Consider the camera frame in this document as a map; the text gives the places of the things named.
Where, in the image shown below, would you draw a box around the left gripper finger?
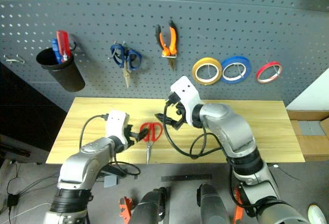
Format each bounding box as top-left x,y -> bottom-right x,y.
128,135 -> 144,146
131,128 -> 149,139

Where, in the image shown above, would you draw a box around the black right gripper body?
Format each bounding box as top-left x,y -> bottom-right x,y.
174,101 -> 188,123

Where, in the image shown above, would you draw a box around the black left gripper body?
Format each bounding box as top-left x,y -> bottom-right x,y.
122,124 -> 136,150

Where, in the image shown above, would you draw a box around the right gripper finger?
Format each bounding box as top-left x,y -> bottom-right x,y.
171,116 -> 185,130
154,113 -> 175,125

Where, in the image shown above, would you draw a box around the yellow tape roll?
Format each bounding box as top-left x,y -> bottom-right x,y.
192,57 -> 223,86

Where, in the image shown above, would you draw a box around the blue tape roll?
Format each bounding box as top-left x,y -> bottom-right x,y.
221,55 -> 252,85

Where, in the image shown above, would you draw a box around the red tape roll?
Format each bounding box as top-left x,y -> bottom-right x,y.
255,60 -> 283,85

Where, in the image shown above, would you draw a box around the grey perforated pegboard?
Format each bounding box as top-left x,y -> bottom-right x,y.
0,0 -> 329,113

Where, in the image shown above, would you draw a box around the metal tape hook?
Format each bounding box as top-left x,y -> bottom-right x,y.
267,61 -> 282,78

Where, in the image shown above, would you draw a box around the bare metal pegboard hook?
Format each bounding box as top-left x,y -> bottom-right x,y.
3,53 -> 26,65

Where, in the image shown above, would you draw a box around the grey square plate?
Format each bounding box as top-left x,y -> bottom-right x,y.
103,175 -> 118,188

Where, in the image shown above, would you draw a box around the black flat strip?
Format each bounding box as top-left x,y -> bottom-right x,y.
161,173 -> 213,183

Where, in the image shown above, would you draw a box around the orange black clamp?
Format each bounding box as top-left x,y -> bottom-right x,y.
232,187 -> 245,224
118,196 -> 134,224

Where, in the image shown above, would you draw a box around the dark rounded shape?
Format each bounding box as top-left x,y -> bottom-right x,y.
196,182 -> 230,224
130,186 -> 171,224

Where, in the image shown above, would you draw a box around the orange black pliers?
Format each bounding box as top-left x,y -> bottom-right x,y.
155,20 -> 178,72

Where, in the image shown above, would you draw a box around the metal scissors hook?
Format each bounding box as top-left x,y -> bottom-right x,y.
107,40 -> 127,61

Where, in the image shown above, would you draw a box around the black cylindrical tool cup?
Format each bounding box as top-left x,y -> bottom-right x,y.
35,47 -> 86,92

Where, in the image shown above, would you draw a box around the black power adapter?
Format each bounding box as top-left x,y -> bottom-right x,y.
6,193 -> 21,209

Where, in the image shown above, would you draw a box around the brown cardboard box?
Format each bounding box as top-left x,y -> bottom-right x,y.
286,107 -> 329,162

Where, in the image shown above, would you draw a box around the white shoe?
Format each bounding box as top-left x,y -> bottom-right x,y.
307,204 -> 329,224

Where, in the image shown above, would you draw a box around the red handled scissors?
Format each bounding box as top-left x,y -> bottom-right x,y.
139,122 -> 164,165

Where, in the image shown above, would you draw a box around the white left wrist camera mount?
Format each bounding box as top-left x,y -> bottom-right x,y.
105,110 -> 130,143

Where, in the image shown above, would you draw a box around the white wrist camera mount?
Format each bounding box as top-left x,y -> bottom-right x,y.
105,110 -> 130,143
170,75 -> 206,127

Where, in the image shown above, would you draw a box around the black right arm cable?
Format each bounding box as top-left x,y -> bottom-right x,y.
162,92 -> 230,161

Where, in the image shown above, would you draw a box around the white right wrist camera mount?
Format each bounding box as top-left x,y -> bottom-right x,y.
170,75 -> 206,127

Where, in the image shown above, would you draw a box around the black cable under arm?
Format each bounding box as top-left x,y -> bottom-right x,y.
101,154 -> 141,178

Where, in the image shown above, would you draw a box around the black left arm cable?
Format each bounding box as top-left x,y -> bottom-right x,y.
79,114 -> 109,150

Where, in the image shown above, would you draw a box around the blue handled scissors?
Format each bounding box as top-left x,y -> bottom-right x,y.
109,43 -> 142,89

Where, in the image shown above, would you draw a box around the blue handled screwdriver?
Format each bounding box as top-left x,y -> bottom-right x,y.
51,38 -> 63,64

